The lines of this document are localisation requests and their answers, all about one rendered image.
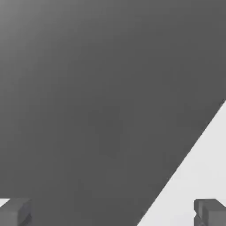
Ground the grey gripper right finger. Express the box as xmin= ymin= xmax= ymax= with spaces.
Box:
xmin=193 ymin=198 xmax=226 ymax=226

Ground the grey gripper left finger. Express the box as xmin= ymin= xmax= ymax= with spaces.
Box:
xmin=0 ymin=198 xmax=33 ymax=226

